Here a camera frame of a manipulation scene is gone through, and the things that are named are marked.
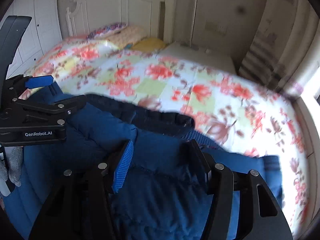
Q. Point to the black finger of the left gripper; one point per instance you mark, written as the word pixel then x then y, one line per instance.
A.
pixel 12 32

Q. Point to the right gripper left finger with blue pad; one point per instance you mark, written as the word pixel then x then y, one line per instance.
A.
pixel 79 206

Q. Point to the sailboat print curtain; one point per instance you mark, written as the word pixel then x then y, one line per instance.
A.
pixel 282 40

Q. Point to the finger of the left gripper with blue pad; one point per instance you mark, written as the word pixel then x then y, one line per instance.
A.
pixel 39 81

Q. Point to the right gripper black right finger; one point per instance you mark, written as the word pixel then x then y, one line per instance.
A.
pixel 260 216

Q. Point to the grey gloved left hand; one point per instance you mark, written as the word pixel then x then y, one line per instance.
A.
pixel 11 166

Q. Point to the white nightstand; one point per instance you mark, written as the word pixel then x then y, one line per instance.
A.
pixel 205 57

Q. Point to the blue quilted down jacket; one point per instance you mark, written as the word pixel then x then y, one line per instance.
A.
pixel 161 197

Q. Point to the white wardrobe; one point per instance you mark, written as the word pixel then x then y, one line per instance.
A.
pixel 41 35

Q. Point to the white wooden headboard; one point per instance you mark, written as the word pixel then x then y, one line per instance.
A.
pixel 156 17

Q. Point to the wall socket switch plate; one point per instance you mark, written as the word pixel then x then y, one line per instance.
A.
pixel 215 28

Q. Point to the yellow pillow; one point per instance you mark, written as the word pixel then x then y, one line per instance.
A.
pixel 149 45

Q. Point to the peach textured pillow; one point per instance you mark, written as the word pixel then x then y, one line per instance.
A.
pixel 128 37

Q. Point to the floral embroidered pillow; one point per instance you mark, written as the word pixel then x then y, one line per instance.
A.
pixel 106 31

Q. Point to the floral bed quilt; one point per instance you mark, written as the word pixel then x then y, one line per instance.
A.
pixel 241 116

